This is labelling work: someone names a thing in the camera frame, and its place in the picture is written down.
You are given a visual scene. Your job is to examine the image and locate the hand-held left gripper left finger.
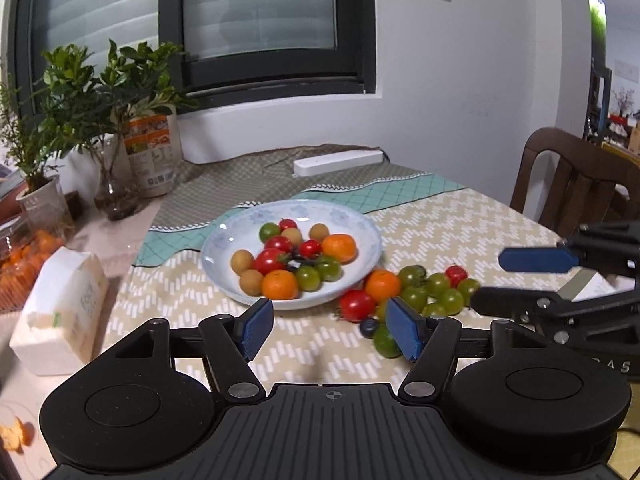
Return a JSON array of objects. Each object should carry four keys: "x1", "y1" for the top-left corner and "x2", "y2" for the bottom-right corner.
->
[{"x1": 116, "y1": 297, "x2": 275, "y2": 404}]

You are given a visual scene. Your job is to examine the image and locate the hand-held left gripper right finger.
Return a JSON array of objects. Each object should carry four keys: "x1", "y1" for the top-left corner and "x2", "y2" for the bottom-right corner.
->
[{"x1": 386, "y1": 297, "x2": 551, "y2": 405}]

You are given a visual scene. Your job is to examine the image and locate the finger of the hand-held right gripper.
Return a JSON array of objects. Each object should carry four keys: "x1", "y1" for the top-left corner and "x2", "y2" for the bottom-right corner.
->
[
  {"x1": 499, "y1": 220, "x2": 640, "y2": 277},
  {"x1": 470, "y1": 286, "x2": 640, "y2": 346}
]

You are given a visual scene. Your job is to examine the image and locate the orange mandarin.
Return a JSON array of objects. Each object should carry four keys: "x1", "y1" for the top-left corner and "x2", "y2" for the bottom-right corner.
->
[
  {"x1": 321, "y1": 234, "x2": 357, "y2": 263},
  {"x1": 364, "y1": 269, "x2": 402, "y2": 303},
  {"x1": 261, "y1": 269, "x2": 300, "y2": 301}
]

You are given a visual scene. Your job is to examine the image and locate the blue patterned white plate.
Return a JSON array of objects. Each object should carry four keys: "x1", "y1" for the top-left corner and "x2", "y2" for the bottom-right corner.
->
[{"x1": 201, "y1": 199, "x2": 383, "y2": 311}]

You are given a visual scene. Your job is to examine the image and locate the cluster of green cherry tomatoes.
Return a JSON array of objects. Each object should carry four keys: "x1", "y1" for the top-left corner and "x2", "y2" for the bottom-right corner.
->
[{"x1": 375, "y1": 265, "x2": 481, "y2": 321}]

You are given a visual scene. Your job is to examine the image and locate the dark wooden chair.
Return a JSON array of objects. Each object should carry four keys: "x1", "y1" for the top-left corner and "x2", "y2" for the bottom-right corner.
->
[{"x1": 509, "y1": 126, "x2": 640, "y2": 238}]

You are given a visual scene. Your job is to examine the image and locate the dark tall shelf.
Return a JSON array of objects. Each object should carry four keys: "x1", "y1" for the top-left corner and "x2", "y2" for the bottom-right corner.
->
[{"x1": 584, "y1": 67, "x2": 613, "y2": 141}]

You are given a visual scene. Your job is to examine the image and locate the white power strip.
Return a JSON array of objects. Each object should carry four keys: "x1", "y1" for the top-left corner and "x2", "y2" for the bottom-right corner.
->
[{"x1": 292, "y1": 149, "x2": 385, "y2": 177}]

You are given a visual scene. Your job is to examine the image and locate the leafy plant in glass vase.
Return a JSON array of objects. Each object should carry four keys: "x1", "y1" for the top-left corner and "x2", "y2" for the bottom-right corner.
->
[{"x1": 35, "y1": 39, "x2": 201, "y2": 222}]

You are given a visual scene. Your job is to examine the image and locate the orange and white snack bag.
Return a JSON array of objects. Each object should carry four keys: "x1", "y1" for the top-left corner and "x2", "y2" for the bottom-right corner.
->
[{"x1": 122, "y1": 112, "x2": 181, "y2": 198}]

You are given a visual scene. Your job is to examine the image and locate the white tissue pack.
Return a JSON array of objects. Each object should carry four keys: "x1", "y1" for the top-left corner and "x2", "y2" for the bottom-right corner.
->
[{"x1": 9, "y1": 246, "x2": 110, "y2": 377}]

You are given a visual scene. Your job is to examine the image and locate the clear box of mandarins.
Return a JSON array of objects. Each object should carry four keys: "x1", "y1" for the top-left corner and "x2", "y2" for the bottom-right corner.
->
[{"x1": 0, "y1": 215, "x2": 76, "y2": 313}]

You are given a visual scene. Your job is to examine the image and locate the thin plant in clear pot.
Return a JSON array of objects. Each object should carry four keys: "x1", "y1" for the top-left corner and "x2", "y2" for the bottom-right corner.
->
[{"x1": 0, "y1": 75, "x2": 76, "y2": 241}]

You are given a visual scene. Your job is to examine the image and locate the orange peel piece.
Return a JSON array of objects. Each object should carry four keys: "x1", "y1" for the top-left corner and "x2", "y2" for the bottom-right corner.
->
[{"x1": 0, "y1": 416, "x2": 37, "y2": 453}]

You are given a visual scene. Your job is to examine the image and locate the dark framed window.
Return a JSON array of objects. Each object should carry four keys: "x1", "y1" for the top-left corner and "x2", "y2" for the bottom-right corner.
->
[{"x1": 0, "y1": 0, "x2": 377, "y2": 116}]

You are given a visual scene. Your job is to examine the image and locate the books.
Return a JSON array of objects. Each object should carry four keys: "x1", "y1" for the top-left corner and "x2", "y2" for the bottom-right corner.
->
[{"x1": 0, "y1": 165, "x2": 26, "y2": 196}]

